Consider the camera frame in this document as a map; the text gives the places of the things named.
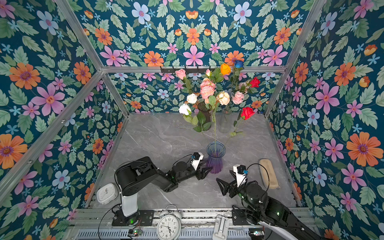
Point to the purple ribbed glass vase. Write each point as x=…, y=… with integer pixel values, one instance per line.
x=216, y=151

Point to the dark pink ribbed glass vase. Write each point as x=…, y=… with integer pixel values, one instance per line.
x=206, y=112

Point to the red rose stem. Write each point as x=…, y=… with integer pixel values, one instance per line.
x=244, y=115
x=255, y=82

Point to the white twin-bell alarm clock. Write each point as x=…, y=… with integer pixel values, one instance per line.
x=169, y=226

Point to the beige cloth roll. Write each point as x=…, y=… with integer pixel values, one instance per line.
x=268, y=174

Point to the clear glass cup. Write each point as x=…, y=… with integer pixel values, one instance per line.
x=225, y=121

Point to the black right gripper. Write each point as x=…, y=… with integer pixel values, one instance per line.
x=233, y=189

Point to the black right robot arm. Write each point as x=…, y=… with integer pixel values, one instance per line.
x=261, y=209

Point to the pink rose stem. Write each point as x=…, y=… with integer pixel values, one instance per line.
x=184, y=81

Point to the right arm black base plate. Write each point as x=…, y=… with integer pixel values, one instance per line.
x=239, y=218

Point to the pink double carnation stem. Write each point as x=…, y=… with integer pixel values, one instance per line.
x=237, y=94

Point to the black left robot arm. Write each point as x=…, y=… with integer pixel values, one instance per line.
x=132, y=177

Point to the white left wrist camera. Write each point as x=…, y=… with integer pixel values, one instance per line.
x=196, y=158

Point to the white plastic clip bracket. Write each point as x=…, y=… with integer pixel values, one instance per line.
x=221, y=228

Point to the pink cream peony spray stem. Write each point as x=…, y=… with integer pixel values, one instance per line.
x=208, y=91

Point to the cream double-bloom flower stem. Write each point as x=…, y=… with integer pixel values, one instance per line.
x=222, y=101

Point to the yellow rose stem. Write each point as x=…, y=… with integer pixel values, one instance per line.
x=218, y=74

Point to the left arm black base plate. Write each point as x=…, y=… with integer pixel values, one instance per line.
x=140, y=218

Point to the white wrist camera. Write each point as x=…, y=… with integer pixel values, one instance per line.
x=241, y=173
x=196, y=158

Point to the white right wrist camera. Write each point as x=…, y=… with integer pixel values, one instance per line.
x=241, y=173

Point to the black hook rail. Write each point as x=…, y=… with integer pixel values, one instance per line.
x=201, y=69

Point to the white rose stem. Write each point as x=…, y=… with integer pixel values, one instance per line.
x=198, y=121
x=192, y=99

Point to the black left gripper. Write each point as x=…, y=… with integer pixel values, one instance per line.
x=202, y=174

